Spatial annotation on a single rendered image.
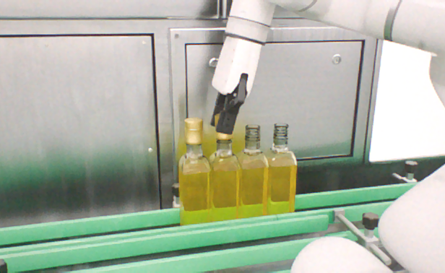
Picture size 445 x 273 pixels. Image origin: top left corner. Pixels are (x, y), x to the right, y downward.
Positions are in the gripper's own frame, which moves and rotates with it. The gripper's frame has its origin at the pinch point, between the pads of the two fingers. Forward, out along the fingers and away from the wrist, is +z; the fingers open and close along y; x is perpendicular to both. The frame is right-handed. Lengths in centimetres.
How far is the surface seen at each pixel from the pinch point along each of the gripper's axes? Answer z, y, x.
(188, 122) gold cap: 1.5, 0.9, -6.5
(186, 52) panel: -9.8, -12.8, -7.2
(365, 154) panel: 4.0, -11.7, 41.7
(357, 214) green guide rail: 13.2, 4.5, 32.0
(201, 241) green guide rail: 22.1, 6.1, 0.1
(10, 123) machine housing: 12.6, -16.7, -38.1
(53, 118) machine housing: 10.2, -16.7, -30.3
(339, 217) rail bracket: 13.6, 6.2, 26.8
